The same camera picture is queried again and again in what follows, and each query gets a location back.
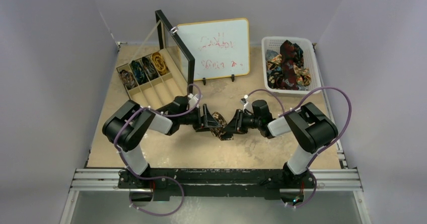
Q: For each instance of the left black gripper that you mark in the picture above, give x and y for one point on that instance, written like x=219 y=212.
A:
x=203 y=123

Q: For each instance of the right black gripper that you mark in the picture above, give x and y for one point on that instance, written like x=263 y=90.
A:
x=238 y=121

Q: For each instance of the brown floral black tie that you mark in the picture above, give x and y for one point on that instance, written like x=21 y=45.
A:
x=220 y=132

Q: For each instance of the white plastic basket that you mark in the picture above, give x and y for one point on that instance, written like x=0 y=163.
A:
x=274 y=42

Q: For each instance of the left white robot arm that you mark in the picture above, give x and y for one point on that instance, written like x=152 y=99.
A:
x=126 y=128

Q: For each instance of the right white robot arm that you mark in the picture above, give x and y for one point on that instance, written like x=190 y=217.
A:
x=311 y=128

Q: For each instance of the black tie storage box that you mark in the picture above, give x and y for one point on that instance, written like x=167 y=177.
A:
x=162 y=38

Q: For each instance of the small whiteboard with stand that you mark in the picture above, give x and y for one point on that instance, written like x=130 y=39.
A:
x=220 y=48

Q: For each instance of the colourful patterned tie pile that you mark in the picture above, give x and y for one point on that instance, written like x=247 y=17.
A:
x=275 y=76

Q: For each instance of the dark grey rolled tie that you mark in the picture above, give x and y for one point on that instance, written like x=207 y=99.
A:
x=149 y=69

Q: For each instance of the yellow rolled tie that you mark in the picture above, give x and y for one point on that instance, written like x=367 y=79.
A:
x=159 y=63

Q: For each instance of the blue dark rolled tie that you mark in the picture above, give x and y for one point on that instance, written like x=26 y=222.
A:
x=138 y=72

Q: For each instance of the dark red tie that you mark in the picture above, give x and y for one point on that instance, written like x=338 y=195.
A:
x=291 y=56

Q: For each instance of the grey patterned rolled tie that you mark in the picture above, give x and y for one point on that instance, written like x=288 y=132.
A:
x=127 y=79

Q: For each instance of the black aluminium mounting rail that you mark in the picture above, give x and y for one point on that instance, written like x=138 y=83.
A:
x=265 y=183

